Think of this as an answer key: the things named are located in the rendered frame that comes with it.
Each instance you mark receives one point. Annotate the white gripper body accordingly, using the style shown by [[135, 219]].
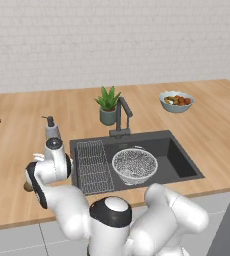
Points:
[[39, 157]]

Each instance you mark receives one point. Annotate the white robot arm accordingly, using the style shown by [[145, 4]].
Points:
[[70, 206]]

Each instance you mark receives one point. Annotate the brown kiwi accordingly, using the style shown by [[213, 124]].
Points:
[[27, 187]]

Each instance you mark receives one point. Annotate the black sink faucet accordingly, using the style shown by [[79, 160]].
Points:
[[119, 116]]

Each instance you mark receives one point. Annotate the white mesh colander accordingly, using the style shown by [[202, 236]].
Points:
[[134, 165]]

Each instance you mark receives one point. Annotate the black kitchen sink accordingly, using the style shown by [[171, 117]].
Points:
[[183, 160]]

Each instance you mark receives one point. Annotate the grey soap dispenser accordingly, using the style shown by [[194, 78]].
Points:
[[52, 130]]

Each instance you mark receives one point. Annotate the light grey cupboard door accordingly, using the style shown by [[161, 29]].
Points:
[[217, 210], [13, 241], [53, 238]]

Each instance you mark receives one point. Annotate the green plant in grey pot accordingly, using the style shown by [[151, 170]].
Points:
[[107, 106]]

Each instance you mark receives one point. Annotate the pale blue bowl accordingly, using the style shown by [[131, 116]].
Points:
[[175, 107]]

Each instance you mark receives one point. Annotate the mixed fruit pieces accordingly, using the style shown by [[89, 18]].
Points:
[[178, 100]]

